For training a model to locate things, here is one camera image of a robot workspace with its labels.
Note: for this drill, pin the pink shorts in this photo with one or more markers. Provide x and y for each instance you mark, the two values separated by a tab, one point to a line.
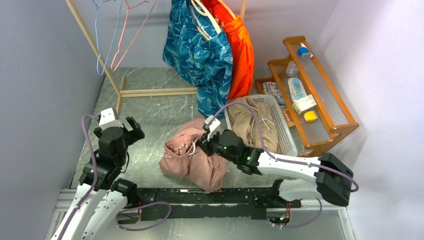
183	158

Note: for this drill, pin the wooden hanger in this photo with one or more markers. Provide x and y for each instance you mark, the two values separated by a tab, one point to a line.
227	8
202	10

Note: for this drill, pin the orange shorts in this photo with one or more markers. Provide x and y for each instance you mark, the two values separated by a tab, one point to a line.
241	48

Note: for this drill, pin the blue white tube pack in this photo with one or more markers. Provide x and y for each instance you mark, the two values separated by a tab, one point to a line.
296	89

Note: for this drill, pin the small card pack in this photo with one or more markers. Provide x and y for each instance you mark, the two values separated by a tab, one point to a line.
270	88

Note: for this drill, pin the beige shorts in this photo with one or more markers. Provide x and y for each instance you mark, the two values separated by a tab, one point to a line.
253	122

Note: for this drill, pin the white plastic basket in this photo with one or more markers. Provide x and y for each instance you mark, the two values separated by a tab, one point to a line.
286	144

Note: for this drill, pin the wooden tiered shelf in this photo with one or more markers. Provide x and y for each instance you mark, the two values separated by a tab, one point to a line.
314	108

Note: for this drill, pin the white box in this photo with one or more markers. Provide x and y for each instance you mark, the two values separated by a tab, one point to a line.
304	104

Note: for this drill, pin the wooden clothes rack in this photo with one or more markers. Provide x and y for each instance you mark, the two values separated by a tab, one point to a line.
119	89

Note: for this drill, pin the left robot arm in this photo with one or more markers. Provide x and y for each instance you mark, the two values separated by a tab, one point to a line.
101	194

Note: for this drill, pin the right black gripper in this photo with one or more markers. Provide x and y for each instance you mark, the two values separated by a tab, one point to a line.
205	144

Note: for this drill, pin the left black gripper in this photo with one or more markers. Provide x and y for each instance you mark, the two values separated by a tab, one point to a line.
134	134

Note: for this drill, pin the blue patterned shorts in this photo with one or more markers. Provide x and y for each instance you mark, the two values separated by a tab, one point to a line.
205	64

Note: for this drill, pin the orange snack pack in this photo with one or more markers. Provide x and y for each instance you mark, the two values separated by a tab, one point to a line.
288	118

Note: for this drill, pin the pink hanger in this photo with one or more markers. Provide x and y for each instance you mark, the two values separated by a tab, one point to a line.
137	14

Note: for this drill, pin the blue wire hanger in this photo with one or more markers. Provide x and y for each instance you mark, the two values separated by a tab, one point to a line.
106	23

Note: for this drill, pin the yellow block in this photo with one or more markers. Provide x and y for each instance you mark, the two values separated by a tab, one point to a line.
310	116

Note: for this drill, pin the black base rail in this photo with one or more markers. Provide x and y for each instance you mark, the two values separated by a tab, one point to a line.
254	203

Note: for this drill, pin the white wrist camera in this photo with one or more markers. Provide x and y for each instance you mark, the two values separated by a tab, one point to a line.
109	118
211	126

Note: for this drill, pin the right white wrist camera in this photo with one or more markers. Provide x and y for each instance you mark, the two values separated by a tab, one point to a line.
211	126

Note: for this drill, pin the clear small bottle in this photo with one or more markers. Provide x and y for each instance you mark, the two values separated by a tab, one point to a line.
292	69

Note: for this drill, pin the blue white eraser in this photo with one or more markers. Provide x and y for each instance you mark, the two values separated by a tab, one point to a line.
303	51

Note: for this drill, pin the round tin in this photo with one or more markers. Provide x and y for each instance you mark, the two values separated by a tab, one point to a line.
280	100

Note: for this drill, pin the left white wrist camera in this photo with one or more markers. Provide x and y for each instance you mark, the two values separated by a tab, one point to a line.
109	118

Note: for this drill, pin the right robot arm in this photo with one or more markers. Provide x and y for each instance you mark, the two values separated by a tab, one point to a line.
324	177

